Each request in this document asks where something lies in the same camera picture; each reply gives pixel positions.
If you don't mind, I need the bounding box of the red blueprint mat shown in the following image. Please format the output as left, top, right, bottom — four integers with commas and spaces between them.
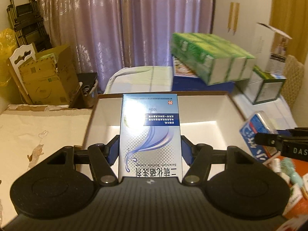
265, 153, 307, 230

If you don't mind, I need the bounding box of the blue white medicine box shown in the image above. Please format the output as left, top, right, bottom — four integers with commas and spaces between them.
239, 110, 278, 163

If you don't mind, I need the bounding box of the beige quilted cushion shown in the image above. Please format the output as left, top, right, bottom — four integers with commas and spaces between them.
281, 55, 304, 109

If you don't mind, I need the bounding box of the blue white lotion box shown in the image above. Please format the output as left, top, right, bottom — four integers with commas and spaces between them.
118, 93, 183, 180

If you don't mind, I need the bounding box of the green tissue pack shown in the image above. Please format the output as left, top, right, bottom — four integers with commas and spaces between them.
170, 33, 256, 85

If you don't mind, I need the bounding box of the yellow plastic bag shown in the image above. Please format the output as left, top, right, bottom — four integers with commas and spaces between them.
0, 28, 18, 87

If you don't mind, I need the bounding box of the teal hair brush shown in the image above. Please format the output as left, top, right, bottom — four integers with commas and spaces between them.
280, 157, 304, 188

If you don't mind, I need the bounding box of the green white carton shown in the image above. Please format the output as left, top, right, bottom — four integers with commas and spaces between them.
236, 66, 287, 105

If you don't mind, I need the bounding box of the brown cardboard storage box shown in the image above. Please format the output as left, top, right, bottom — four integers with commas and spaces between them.
81, 91, 254, 181

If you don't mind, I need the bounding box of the black folding cart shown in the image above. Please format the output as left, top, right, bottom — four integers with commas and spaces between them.
7, 0, 52, 52

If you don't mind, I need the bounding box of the tall white product box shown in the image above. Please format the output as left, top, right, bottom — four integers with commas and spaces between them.
252, 23, 292, 75

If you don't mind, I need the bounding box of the purple curtain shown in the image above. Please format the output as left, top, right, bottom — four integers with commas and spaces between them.
38, 0, 215, 90

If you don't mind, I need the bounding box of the black paper bag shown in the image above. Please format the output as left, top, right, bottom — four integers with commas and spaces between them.
69, 73, 99, 109

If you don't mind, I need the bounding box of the open brown cardboard carton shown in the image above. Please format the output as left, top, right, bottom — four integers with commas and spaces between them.
9, 44, 80, 105

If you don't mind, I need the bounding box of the checked pale bedsheet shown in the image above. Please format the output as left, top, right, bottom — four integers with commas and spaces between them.
104, 66, 297, 129

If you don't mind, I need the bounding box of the yellow curtain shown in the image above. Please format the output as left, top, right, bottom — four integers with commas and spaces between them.
270, 0, 307, 64

